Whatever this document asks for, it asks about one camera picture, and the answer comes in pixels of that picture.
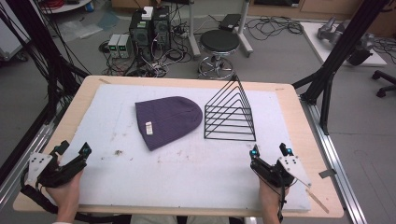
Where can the black metal stand frame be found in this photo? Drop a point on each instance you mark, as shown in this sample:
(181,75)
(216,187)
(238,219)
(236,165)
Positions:
(46,53)
(339,53)

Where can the black flat box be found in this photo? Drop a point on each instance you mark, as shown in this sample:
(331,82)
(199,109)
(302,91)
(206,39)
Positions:
(229,21)

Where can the black computer tower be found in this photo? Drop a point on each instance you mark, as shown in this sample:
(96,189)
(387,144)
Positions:
(140,35)
(161,29)

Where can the white table leg frame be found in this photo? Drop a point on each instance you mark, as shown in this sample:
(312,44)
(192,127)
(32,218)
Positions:
(194,37)

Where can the white box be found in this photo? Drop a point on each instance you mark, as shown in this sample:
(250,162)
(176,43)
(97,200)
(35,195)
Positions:
(147,13)

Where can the black office chair base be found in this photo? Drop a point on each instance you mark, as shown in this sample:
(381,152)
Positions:
(384,82)

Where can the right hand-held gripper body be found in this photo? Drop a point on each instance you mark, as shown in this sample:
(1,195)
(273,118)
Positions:
(274,172)

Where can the grey power supply unit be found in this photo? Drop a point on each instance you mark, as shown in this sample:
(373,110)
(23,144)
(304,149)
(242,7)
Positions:
(125,46)
(113,46)

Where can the black round stool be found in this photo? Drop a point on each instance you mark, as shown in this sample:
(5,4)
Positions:
(219,41)

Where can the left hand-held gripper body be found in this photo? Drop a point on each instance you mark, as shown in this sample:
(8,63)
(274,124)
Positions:
(59,174)

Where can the person's right hand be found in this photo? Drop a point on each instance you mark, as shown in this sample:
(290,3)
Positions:
(270,199)

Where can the grey machine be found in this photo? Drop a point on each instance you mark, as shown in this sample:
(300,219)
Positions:
(336,32)

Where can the white floor board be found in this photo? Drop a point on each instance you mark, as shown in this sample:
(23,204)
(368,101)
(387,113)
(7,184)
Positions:
(317,43)

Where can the thin wooden stick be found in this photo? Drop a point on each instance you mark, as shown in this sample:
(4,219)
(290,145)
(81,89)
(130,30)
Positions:
(317,200)

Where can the grey tape piece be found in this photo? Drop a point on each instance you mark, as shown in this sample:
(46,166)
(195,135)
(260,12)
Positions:
(327,173)

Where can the person's left hand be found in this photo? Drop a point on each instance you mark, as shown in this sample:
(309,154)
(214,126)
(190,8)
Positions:
(67,194)

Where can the aluminium rail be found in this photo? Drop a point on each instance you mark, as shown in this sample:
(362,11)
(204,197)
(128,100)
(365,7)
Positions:
(339,174)
(21,165)

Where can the white foam mat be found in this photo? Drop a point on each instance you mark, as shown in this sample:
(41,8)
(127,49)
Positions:
(193,174)

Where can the purple knitted beanie hat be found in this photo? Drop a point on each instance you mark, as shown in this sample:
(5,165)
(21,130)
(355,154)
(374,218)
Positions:
(169,119)

